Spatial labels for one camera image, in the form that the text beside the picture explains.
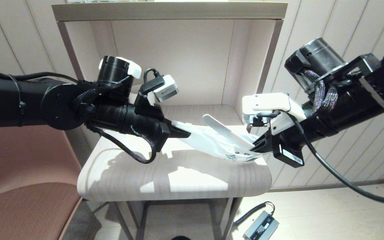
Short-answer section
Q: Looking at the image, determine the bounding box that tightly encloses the white floral zip pouch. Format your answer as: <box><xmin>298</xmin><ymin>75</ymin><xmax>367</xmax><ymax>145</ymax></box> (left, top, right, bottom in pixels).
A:
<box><xmin>171</xmin><ymin>120</ymin><xmax>269</xmax><ymax>163</ymax></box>

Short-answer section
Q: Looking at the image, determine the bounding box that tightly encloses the white plastic comb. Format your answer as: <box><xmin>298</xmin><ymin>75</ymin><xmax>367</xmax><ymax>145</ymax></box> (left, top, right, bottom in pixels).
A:
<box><xmin>202</xmin><ymin>114</ymin><xmax>256</xmax><ymax>149</ymax></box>

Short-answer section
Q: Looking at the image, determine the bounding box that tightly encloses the light wooden desk with hutch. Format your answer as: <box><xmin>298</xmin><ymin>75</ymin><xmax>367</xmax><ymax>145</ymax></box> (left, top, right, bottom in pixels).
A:
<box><xmin>52</xmin><ymin>2</ymin><xmax>288</xmax><ymax>240</ymax></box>

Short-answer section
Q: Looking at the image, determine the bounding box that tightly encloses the grey power adapter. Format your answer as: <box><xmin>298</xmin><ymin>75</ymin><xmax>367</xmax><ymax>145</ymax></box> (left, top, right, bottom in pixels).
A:
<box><xmin>243</xmin><ymin>211</ymin><xmax>279</xmax><ymax>240</ymax></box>

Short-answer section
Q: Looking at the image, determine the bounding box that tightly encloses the brown upholstered chair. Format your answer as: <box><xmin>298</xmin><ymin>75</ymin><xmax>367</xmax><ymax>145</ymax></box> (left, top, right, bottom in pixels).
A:
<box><xmin>0</xmin><ymin>126</ymin><xmax>83</xmax><ymax>240</ymax></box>

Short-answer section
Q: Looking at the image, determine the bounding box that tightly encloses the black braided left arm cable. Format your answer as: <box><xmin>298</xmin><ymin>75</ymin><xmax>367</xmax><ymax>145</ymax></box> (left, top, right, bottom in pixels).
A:
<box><xmin>85</xmin><ymin>123</ymin><xmax>157</xmax><ymax>164</ymax></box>

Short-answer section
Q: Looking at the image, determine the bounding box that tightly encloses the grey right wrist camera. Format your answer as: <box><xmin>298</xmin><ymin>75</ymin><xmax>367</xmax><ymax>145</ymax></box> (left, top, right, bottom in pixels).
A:
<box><xmin>242</xmin><ymin>93</ymin><xmax>292</xmax><ymax>128</ymax></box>

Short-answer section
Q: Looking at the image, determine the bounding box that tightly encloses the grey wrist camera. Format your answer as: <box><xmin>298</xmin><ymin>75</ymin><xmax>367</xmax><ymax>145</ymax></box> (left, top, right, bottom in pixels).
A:
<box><xmin>152</xmin><ymin>75</ymin><xmax>179</xmax><ymax>102</ymax></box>
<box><xmin>242</xmin><ymin>93</ymin><xmax>292</xmax><ymax>128</ymax></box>

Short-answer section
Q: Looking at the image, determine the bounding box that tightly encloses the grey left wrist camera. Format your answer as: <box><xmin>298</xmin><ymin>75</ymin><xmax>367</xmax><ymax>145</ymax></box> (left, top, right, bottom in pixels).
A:
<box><xmin>152</xmin><ymin>75</ymin><xmax>179</xmax><ymax>102</ymax></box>

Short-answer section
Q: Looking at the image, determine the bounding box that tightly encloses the black corrugated floor cable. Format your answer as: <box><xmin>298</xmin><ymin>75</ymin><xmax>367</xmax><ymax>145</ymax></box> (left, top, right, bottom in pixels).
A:
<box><xmin>233</xmin><ymin>202</ymin><xmax>276</xmax><ymax>228</ymax></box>

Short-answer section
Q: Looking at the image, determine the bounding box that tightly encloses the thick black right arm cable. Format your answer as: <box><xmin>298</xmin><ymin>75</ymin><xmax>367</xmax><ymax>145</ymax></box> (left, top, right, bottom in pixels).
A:
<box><xmin>255</xmin><ymin>112</ymin><xmax>384</xmax><ymax>205</ymax></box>

